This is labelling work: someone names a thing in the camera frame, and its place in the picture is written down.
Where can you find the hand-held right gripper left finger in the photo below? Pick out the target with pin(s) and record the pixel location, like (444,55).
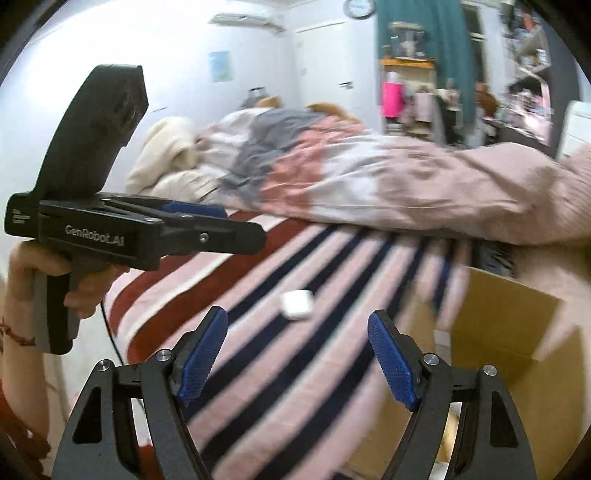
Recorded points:
(203,360)

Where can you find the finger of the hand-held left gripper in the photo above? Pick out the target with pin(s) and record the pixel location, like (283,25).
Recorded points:
(198,211)
(217,237)

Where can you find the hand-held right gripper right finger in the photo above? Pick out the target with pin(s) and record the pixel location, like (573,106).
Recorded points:
(392,364)

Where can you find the white earbuds case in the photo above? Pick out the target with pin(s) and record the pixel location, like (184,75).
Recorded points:
(297,304)

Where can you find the brown cardboard box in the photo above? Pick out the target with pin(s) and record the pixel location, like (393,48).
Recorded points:
(521,378)

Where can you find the person's left hand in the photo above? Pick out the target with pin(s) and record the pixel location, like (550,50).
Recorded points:
(21,286)

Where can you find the cream fleece blanket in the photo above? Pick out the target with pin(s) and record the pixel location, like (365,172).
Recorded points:
(161,157)

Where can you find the striped pink blanket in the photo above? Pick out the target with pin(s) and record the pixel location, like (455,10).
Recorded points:
(286,369)

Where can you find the grey suitcase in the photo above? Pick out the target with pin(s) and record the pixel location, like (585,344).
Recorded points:
(251,99)

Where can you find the pink and grey duvet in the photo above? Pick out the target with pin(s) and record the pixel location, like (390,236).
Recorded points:
(392,184)

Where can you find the pink pillow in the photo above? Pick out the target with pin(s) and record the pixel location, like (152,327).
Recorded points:
(554,267)

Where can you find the white door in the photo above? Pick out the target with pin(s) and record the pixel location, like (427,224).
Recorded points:
(332,69)

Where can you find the white air conditioner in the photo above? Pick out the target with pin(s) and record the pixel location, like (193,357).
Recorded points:
(240,19)

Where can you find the pink gift bag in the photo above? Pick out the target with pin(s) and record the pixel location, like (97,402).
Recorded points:
(392,99)

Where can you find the dark chair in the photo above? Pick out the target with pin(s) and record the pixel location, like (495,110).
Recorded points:
(448,120)

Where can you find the yellow shelf unit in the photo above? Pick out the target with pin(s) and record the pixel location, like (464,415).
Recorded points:
(406,63)

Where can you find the glass display case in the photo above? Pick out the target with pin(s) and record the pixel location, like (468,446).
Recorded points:
(406,41)

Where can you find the reddish brown plush toy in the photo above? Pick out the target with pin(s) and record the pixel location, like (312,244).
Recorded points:
(485,99)

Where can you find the teal curtain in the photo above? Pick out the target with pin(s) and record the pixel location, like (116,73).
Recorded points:
(443,46)

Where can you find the white headboard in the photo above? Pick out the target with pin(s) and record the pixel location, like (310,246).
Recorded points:
(575,129)

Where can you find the dark bookshelf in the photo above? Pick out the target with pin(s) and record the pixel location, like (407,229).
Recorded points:
(554,69)

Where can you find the blue wall poster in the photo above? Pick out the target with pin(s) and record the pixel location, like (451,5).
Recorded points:
(219,66)

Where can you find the round wall clock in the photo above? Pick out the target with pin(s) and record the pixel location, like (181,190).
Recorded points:
(359,7)

